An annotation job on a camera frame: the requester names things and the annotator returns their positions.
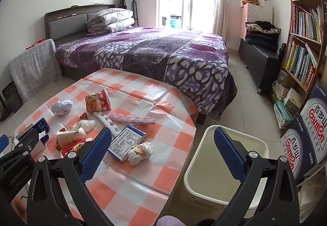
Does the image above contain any wooden bookshelf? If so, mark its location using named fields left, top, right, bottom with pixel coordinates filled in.
left=268, top=0, right=327, bottom=137

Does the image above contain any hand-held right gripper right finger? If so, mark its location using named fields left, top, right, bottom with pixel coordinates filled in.
left=214, top=126, right=299, bottom=226

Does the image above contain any pink white drawer cabinet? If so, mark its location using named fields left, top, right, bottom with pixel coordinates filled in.
left=239, top=2, right=274, bottom=40

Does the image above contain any blue white water carton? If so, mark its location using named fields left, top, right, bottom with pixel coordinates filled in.
left=280, top=114, right=311, bottom=188
left=300, top=83, right=327, bottom=165

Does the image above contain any crumpled white tissue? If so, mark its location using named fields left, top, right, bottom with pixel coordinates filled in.
left=72, top=119, right=96, bottom=132
left=128, top=142, right=155, bottom=166

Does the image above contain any red instant noodle cup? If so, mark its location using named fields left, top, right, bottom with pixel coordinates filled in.
left=85, top=89, right=111, bottom=113

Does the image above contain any crumpled white paper ball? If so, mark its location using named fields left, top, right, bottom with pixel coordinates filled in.
left=50, top=99, right=73, bottom=116

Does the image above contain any white toothed plastic strip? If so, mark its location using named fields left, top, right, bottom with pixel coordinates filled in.
left=92, top=110, right=128, bottom=139

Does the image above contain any pale purple cloth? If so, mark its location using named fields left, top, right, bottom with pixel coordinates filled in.
left=156, top=215, right=180, bottom=226

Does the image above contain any red cloth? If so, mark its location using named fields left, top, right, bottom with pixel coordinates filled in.
left=26, top=39, right=48, bottom=50

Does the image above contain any black bag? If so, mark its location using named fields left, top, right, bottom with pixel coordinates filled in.
left=278, top=42, right=288, bottom=63

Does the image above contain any black flat panel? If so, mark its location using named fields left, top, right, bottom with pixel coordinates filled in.
left=1, top=81, right=23, bottom=121

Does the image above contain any white plastic bin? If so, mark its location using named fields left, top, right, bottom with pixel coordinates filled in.
left=179, top=124, right=269, bottom=212

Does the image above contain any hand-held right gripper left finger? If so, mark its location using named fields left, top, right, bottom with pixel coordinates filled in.
left=27, top=127, right=120, bottom=226

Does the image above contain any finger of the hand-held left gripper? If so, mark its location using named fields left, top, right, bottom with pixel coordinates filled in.
left=0, top=135, right=11, bottom=159
left=13, top=126, right=41, bottom=157

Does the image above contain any black bench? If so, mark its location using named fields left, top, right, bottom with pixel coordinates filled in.
left=239, top=38, right=280, bottom=93

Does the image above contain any torn blue toothpaste box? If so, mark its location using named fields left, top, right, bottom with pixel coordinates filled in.
left=14, top=117, right=51, bottom=153

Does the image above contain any grey plaid cloth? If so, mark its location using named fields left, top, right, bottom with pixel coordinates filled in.
left=8, top=39, right=63, bottom=104

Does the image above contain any stack of white booklets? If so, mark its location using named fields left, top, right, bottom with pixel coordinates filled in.
left=296, top=165, right=327, bottom=219

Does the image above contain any dark wooden bed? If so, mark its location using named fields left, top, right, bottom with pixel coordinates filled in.
left=44, top=3, right=238, bottom=124

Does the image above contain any pink fluffy cloth strip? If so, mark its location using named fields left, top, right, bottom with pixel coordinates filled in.
left=108, top=112, right=156, bottom=125

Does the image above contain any white cardboard box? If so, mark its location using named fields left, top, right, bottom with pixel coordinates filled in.
left=284, top=88, right=304, bottom=114

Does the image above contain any bed with purple quilt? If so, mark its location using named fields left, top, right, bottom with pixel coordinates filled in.
left=55, top=26, right=238, bottom=120

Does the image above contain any folded white patterned quilt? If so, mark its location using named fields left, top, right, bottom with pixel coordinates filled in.
left=85, top=8, right=135, bottom=35

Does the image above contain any flat blue white box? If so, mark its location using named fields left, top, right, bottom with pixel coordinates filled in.
left=107, top=125, right=147, bottom=162

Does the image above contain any red snack packet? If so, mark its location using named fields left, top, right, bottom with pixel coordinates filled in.
left=61, top=138, right=94, bottom=157

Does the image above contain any pile of folded clothes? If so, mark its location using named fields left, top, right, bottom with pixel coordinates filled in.
left=245, top=21, right=281, bottom=51

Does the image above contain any row of books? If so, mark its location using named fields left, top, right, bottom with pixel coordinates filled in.
left=283, top=42, right=317, bottom=91
left=291, top=5, right=324, bottom=42

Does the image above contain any orange white checkered tablecloth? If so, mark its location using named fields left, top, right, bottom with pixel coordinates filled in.
left=14, top=67, right=197, bottom=226

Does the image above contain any stack of green folders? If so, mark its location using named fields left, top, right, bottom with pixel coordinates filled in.
left=273, top=101, right=293, bottom=129

